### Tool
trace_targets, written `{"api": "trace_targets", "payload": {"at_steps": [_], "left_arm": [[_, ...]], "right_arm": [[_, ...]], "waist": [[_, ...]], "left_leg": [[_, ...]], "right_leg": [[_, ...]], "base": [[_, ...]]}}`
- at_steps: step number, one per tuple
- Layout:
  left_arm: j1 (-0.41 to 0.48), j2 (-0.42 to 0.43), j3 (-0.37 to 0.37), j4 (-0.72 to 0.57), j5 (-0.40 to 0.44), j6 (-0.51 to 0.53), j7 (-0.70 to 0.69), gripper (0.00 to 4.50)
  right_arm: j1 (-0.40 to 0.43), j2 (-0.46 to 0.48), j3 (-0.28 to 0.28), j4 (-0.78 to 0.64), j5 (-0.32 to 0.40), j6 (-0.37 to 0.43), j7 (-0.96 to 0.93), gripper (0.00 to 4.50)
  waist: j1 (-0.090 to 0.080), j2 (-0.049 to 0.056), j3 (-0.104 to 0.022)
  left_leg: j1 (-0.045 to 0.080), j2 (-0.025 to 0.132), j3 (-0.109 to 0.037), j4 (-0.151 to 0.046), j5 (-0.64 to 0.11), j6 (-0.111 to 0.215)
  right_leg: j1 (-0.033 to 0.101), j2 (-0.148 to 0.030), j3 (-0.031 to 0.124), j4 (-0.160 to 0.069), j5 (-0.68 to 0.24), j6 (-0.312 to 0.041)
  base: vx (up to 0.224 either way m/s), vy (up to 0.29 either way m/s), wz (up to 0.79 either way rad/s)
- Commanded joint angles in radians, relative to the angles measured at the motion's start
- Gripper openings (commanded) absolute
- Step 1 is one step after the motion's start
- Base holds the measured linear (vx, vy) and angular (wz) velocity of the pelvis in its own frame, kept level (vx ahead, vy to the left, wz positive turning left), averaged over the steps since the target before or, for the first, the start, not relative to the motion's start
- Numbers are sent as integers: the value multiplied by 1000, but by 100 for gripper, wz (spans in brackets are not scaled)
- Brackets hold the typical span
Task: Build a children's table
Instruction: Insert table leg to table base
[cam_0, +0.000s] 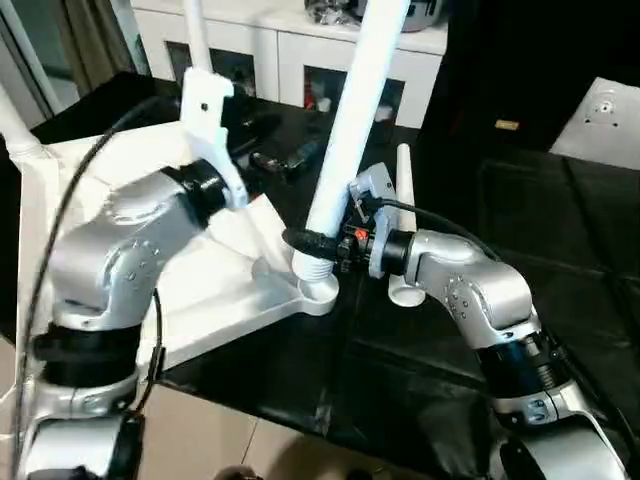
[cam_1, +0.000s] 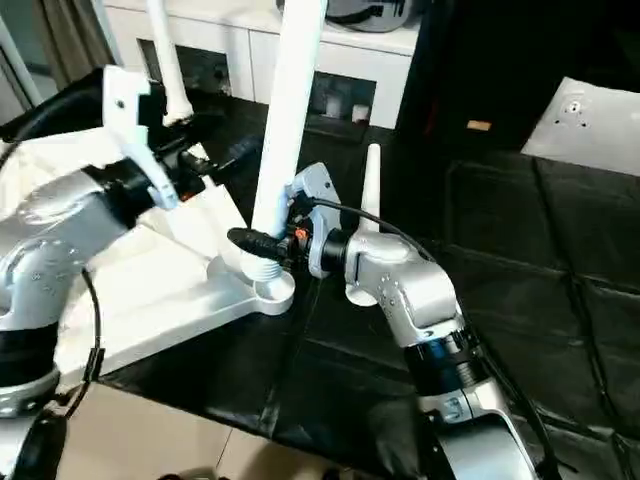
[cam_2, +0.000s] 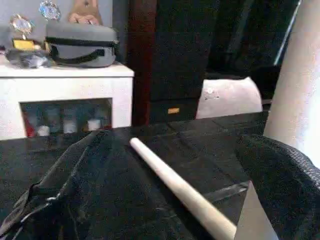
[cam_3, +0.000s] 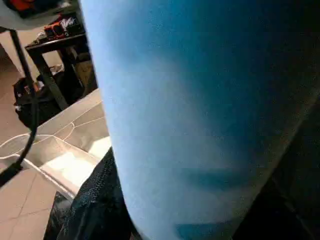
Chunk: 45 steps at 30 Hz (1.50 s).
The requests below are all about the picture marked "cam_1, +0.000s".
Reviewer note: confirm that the white sideboard with glass doors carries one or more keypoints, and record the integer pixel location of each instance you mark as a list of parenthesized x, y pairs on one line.
[(360, 55)]

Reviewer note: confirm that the black cabinet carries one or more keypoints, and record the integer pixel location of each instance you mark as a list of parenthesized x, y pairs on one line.
[(475, 60)]

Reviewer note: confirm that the white plastic table top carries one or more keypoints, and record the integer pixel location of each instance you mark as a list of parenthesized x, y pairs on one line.
[(150, 300)]

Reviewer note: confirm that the black quilted mat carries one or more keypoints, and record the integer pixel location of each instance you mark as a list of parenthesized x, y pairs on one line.
[(500, 225)]

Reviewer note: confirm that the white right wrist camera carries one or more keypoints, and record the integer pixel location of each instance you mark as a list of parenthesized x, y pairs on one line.
[(320, 185)]

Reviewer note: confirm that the small gold label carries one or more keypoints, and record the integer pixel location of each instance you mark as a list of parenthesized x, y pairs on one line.
[(479, 125)]

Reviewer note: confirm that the round grey dish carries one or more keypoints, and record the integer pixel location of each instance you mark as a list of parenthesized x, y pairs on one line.
[(370, 17)]

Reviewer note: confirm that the grey brown curtain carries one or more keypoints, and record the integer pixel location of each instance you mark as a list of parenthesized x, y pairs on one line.
[(70, 35)]

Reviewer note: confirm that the dark rounded robot foot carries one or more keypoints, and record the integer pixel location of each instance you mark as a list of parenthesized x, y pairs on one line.
[(195, 475)]

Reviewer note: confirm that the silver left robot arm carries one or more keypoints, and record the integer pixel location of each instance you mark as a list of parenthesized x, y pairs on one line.
[(50, 250)]

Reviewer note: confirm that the white plastic table leg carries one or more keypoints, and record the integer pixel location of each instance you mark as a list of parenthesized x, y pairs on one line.
[(167, 60), (372, 190), (290, 100)]

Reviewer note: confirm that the pale panel with holes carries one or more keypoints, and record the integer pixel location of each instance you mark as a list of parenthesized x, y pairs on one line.
[(590, 135)]

